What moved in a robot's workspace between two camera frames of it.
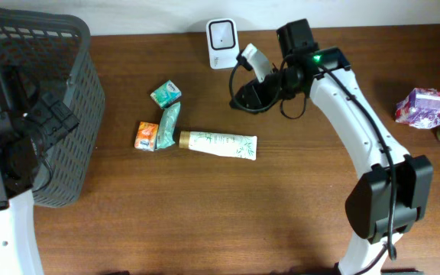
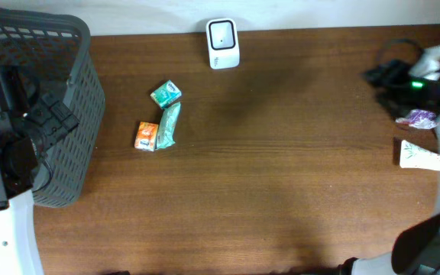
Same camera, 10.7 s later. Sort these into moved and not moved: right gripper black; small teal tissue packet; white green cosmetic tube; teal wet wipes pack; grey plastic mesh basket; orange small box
Moved: right gripper black; white green cosmetic tube
Not moved: orange small box; grey plastic mesh basket; small teal tissue packet; teal wet wipes pack
